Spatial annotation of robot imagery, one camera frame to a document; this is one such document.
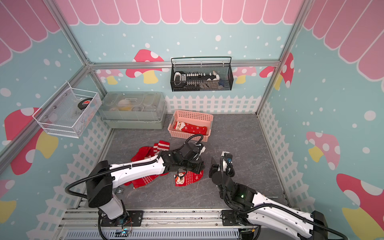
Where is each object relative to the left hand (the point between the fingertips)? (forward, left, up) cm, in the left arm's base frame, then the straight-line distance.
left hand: (203, 169), depth 78 cm
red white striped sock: (-1, +12, -10) cm, 16 cm away
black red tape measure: (+24, +64, +22) cm, 71 cm away
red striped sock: (+21, +27, -11) cm, 36 cm away
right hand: (+3, -5, +6) cm, 8 cm away
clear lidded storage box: (+41, +47, +3) cm, 63 cm away
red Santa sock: (+36, +9, -11) cm, 39 cm away
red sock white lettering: (+16, +42, -12) cm, 46 cm away
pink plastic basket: (+46, +7, -10) cm, 47 cm away
